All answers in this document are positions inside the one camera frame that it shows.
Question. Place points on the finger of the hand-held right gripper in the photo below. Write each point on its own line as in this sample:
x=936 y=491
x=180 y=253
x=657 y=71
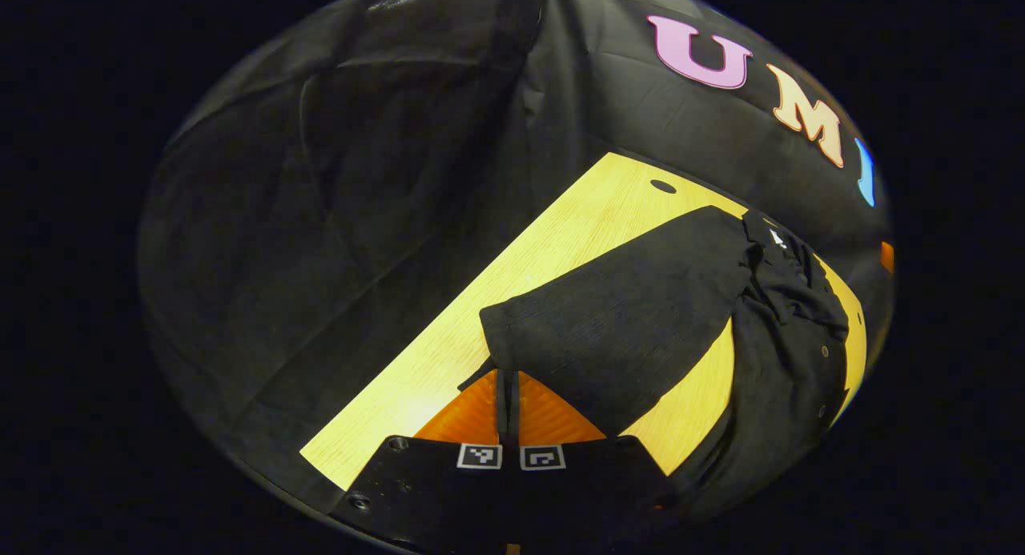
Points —
x=886 y=256

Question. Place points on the black backdrop cloth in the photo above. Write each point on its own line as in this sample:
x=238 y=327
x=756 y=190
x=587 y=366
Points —
x=320 y=219

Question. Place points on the black button shirt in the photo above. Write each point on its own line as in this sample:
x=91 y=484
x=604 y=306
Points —
x=625 y=323

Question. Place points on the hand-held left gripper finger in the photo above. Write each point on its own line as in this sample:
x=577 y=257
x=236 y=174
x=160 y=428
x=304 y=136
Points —
x=513 y=415
x=502 y=415

